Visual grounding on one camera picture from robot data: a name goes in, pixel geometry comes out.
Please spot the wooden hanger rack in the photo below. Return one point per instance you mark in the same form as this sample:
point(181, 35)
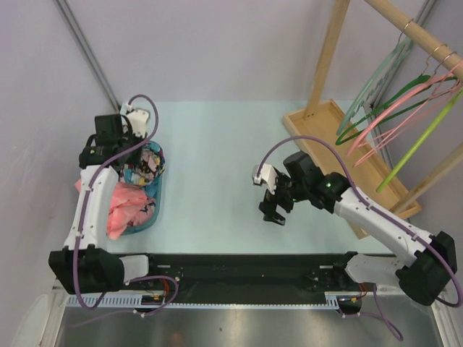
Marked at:
point(324, 118)

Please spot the teal plastic basket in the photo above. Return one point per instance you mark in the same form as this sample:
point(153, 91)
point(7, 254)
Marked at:
point(153, 192)

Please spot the pink shark shorts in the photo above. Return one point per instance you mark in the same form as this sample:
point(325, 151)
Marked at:
point(127, 206)

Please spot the pale green hanger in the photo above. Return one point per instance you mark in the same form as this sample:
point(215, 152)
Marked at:
point(379, 77)

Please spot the comic print shorts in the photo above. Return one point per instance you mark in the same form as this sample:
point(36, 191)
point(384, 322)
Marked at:
point(149, 168)

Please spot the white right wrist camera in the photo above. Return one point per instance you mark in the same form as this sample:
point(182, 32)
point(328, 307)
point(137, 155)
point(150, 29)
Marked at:
point(266, 175)

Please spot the white cable duct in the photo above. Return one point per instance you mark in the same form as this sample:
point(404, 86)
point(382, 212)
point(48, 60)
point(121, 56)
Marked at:
point(142, 301)

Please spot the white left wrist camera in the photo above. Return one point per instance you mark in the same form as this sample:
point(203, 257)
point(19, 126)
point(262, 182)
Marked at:
point(138, 119)

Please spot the lime green hanger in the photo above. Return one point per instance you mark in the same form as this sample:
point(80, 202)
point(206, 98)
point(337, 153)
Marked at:
point(429, 130)

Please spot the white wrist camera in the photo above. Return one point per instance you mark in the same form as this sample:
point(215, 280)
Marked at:
point(138, 119)
point(266, 175)

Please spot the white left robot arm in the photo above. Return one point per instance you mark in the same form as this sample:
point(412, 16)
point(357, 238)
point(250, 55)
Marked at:
point(83, 265)

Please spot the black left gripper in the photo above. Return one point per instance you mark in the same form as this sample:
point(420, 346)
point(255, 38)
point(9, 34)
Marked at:
point(137, 159)

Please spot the dark green hanger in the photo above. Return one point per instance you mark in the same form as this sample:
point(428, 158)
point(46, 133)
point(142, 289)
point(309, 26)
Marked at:
point(420, 80)

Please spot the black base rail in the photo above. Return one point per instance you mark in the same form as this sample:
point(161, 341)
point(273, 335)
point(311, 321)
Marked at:
point(249, 279)

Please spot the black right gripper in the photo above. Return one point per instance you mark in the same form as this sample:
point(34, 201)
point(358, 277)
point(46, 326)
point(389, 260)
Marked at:
point(268, 205)

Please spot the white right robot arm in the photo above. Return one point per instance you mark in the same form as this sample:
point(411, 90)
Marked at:
point(422, 264)

